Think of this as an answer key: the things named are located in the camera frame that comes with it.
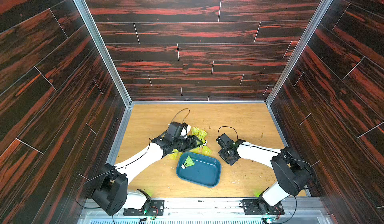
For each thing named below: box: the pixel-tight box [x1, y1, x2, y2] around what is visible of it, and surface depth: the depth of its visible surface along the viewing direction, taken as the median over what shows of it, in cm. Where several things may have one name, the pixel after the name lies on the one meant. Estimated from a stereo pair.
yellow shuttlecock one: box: [181, 155, 196, 170], surface depth 88 cm
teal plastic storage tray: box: [176, 152, 222, 188], surface depth 88 cm
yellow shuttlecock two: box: [201, 143, 212, 157], surface depth 95 cm
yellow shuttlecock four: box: [191, 126, 200, 136], surface depth 101 cm
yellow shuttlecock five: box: [198, 129, 208, 139], surface depth 100 cm
